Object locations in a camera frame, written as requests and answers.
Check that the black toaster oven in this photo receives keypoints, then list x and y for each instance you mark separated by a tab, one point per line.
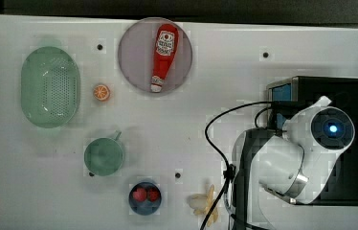
330	92

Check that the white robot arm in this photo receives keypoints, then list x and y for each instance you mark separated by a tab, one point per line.
293	164

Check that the red plush ketchup bottle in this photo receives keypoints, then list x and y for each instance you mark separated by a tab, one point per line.
165	48

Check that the grey round plate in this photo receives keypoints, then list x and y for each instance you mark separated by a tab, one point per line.
135	55

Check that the orange slice toy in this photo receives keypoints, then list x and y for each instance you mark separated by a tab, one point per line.
101	92

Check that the green plastic cup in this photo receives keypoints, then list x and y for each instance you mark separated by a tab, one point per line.
104	156

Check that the red strawberry toy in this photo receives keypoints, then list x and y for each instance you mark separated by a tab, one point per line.
143	194

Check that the peeled banana toy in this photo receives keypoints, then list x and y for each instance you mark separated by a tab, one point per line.
201	204

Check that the blue plastic cup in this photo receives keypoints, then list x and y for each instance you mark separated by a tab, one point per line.
145	208

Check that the green plastic colander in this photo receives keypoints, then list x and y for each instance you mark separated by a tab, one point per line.
50	86

